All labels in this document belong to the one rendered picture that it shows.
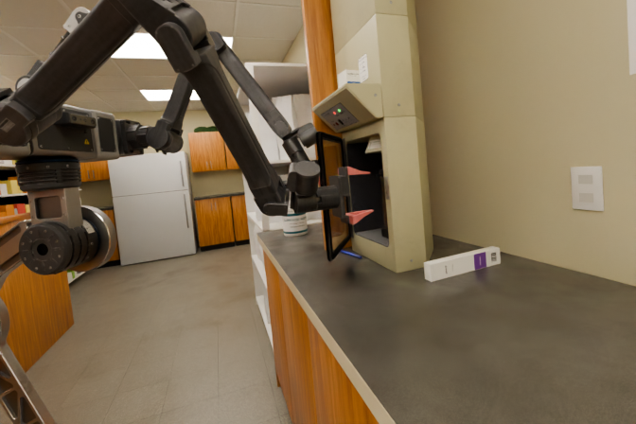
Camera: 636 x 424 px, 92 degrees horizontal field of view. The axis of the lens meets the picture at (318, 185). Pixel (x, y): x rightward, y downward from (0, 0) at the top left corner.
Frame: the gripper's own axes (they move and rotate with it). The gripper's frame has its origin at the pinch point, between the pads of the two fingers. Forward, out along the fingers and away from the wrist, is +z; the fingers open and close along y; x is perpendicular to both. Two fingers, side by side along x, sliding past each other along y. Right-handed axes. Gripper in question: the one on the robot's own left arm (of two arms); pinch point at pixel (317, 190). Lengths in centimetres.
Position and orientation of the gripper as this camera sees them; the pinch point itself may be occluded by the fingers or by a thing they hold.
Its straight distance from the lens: 102.0
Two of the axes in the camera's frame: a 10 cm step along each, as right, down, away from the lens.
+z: 5.0, 8.6, -0.8
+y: -8.1, 5.0, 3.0
